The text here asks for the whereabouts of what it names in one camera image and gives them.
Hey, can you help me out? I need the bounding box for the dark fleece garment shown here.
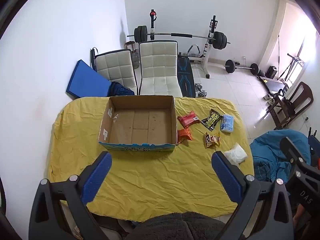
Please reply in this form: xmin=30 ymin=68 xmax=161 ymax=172
xmin=126 ymin=211 xmax=225 ymax=240

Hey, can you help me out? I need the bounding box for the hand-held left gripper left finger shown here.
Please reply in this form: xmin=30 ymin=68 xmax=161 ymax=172
xmin=29 ymin=151 xmax=113 ymax=240

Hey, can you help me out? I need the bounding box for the blue foam mat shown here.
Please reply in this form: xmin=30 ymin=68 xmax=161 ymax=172
xmin=66 ymin=59 xmax=112 ymax=98

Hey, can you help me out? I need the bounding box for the tall white padded chair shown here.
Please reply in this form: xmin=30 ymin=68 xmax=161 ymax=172
xmin=138 ymin=41 xmax=183 ymax=97

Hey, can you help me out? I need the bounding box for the person's right hand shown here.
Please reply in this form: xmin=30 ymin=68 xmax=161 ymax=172
xmin=293 ymin=206 xmax=311 ymax=228

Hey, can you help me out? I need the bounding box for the dark blue bag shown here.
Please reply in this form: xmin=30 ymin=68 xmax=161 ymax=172
xmin=110 ymin=81 xmax=135 ymax=97

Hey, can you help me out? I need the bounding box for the grey exercise handle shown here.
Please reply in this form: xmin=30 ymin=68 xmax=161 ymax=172
xmin=187 ymin=44 xmax=202 ymax=58

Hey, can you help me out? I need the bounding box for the white plastic bag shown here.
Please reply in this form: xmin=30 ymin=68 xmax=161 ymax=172
xmin=223 ymin=142 xmax=248 ymax=167

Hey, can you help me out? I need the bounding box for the long barbell with black plates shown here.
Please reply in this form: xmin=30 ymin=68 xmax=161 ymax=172
xmin=127 ymin=25 xmax=231 ymax=50

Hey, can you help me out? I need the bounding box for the cardboard box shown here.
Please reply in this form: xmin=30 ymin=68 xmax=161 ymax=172
xmin=98 ymin=95 xmax=178 ymax=153

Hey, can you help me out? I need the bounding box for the black folded item with strap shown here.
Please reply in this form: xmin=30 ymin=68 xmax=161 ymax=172
xmin=89 ymin=47 xmax=98 ymax=71

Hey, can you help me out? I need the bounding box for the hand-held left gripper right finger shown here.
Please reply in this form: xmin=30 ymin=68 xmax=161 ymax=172
xmin=211 ymin=151 xmax=294 ymax=240

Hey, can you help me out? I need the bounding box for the red snack packet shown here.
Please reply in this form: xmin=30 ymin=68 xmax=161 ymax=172
xmin=177 ymin=112 xmax=199 ymax=127

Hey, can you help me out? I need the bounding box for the yellow tablecloth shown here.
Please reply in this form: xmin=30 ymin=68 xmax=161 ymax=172
xmin=47 ymin=95 xmax=255 ymax=222

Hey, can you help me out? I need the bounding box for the black exercise stand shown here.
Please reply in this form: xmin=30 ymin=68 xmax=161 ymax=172
xmin=279 ymin=54 xmax=305 ymax=82

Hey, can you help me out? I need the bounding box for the low white padded chair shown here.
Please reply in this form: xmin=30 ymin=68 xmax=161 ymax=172
xmin=95 ymin=50 xmax=138 ymax=97

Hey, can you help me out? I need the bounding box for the black and yellow packet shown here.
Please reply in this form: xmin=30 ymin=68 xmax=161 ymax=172
xmin=201 ymin=109 xmax=224 ymax=132

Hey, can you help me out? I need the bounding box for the black and blue weight bench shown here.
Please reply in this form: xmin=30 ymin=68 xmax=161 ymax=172
xmin=177 ymin=57 xmax=197 ymax=98

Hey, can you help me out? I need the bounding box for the yellow pizza print packet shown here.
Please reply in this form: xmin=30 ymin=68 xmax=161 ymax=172
xmin=203 ymin=132 xmax=220 ymax=149

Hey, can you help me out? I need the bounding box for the orange snack packet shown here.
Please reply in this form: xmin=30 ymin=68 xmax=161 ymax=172
xmin=177 ymin=127 xmax=193 ymax=145

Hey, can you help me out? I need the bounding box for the white barbell rack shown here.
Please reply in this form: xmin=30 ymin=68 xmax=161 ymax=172
xmin=149 ymin=9 xmax=218 ymax=79

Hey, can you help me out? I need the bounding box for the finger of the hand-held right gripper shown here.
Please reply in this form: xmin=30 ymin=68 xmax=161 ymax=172
xmin=279 ymin=137 xmax=313 ymax=174
xmin=308 ymin=127 xmax=320 ymax=157

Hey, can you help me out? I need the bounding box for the light blue tissue packet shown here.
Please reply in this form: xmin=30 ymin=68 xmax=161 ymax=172
xmin=220 ymin=114 xmax=235 ymax=133

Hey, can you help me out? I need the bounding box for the dark low bench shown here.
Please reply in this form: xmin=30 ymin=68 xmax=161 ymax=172
xmin=260 ymin=76 xmax=289 ymax=98

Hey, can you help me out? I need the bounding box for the dark wooden chair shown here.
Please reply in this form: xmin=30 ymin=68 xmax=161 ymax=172
xmin=266 ymin=81 xmax=314 ymax=130

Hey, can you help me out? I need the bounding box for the short barbell with black plates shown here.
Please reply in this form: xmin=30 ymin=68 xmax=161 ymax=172
xmin=223 ymin=59 xmax=259 ymax=75

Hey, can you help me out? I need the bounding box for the blue beanbag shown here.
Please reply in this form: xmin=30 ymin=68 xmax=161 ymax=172
xmin=249 ymin=129 xmax=312 ymax=183

